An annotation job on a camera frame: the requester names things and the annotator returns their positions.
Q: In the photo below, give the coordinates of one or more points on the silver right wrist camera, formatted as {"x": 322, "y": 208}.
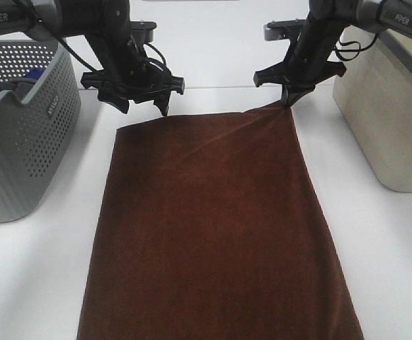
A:
{"x": 282, "y": 30}

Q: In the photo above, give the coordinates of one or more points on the grey perforated plastic basket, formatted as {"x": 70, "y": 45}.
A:
{"x": 37, "y": 119}

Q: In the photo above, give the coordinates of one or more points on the brown towel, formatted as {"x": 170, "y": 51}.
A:
{"x": 210, "y": 228}

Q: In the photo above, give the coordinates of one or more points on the beige plastic bin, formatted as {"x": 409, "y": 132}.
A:
{"x": 375, "y": 97}

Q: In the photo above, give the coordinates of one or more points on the blue cloth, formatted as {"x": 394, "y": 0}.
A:
{"x": 35, "y": 73}

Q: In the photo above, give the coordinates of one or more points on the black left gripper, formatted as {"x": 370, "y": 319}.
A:
{"x": 128, "y": 73}

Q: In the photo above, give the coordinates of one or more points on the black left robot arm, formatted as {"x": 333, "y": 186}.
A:
{"x": 46, "y": 20}

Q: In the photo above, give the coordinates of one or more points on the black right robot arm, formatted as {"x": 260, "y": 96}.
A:
{"x": 372, "y": 16}

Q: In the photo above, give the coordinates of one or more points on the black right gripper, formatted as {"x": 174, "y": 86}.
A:
{"x": 306, "y": 62}

